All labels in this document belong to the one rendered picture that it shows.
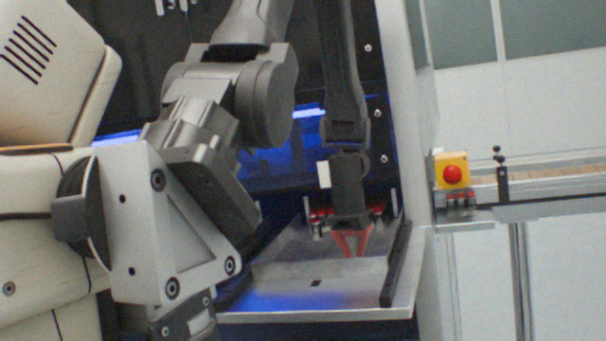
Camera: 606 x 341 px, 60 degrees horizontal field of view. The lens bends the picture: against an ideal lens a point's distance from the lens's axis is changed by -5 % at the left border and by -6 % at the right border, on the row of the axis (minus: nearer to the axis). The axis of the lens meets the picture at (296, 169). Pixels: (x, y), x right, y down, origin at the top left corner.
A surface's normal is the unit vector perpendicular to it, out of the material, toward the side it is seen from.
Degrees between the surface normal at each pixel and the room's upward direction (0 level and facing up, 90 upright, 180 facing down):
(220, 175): 90
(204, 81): 39
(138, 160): 82
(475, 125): 90
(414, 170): 90
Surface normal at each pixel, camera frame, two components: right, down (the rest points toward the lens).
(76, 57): 0.89, -0.07
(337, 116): -0.27, 0.67
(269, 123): 0.95, 0.07
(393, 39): -0.28, 0.21
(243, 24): -0.23, -0.48
